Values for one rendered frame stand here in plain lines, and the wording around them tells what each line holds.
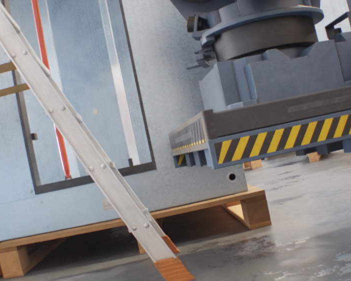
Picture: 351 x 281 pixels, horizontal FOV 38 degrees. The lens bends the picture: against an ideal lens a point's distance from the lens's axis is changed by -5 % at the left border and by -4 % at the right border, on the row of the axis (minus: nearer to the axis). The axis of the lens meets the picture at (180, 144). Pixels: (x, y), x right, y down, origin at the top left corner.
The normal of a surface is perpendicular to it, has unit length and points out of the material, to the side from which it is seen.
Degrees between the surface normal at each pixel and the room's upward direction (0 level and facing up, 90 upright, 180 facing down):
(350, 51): 90
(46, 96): 88
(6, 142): 90
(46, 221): 90
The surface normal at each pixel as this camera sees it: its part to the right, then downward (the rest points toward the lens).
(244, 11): -0.40, 0.07
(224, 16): -0.80, 0.16
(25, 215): 0.04, -0.03
